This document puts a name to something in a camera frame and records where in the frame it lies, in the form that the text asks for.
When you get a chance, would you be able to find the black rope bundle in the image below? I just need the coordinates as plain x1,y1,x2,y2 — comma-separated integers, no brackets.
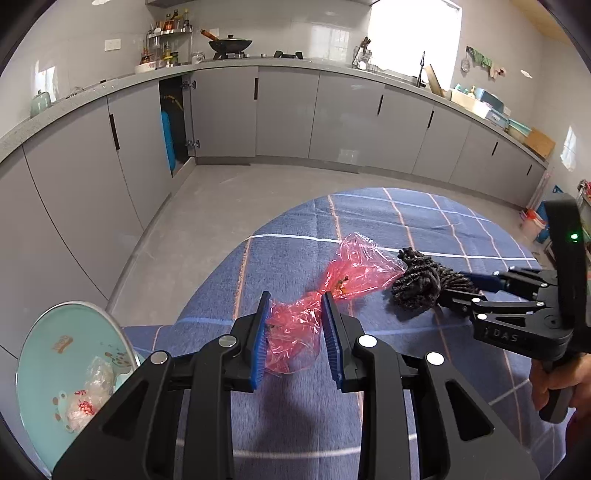
392,248,481,315

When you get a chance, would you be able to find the white plastic tray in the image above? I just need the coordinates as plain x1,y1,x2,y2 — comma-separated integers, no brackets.
450,88,491,119

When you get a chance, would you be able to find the wall hook decoration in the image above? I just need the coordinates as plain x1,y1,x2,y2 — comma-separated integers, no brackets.
464,45,508,79

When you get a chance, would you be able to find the cardboard box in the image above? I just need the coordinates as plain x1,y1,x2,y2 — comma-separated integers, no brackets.
524,127,557,160

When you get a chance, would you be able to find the teal printed waste bin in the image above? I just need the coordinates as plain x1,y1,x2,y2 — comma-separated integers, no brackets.
16,301,142,468

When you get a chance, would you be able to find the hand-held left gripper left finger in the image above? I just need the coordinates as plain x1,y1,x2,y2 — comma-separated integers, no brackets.
53,291,273,480

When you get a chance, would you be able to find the metal spice rack with bottles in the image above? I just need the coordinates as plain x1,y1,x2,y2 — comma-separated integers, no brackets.
139,8,195,70

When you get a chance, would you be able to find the teal plastic basin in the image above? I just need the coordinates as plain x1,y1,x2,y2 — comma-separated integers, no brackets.
505,117,532,142

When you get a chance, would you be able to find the blue plaid tablecloth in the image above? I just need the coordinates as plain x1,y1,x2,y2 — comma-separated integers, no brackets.
122,187,574,480

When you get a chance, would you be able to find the gas stove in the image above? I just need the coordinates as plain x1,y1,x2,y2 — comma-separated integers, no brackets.
212,50,313,62

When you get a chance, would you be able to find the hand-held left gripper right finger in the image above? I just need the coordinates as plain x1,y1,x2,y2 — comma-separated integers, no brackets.
322,292,541,480

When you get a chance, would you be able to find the white red plastic bucket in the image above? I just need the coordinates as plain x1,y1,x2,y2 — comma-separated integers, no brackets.
520,209,550,243

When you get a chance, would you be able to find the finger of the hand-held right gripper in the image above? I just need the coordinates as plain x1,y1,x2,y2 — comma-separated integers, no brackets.
437,292,546,324
455,268,562,302

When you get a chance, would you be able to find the green ceramic teapot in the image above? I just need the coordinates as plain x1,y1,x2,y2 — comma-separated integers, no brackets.
30,90,53,119

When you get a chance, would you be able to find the pink plastic wrap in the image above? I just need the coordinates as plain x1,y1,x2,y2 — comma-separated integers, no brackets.
265,232,407,374

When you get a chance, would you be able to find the blue gas cylinder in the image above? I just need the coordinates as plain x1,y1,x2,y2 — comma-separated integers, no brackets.
160,108,177,176

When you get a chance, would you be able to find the person's right hand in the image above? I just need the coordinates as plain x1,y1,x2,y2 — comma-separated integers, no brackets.
529,353,591,411

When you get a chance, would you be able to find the wooden cutting board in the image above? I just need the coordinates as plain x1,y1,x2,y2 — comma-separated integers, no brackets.
424,64,447,97

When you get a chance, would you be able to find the window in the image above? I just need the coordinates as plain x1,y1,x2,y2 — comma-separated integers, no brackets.
367,0,463,77

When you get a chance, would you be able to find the clear red-print plastic bag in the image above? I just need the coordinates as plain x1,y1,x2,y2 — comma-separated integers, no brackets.
65,390,100,433

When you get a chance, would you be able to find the metal dish rack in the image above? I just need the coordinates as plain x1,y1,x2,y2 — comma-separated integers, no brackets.
353,37,384,73

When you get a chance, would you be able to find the black wok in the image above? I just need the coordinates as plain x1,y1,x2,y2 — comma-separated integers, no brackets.
200,29,254,56

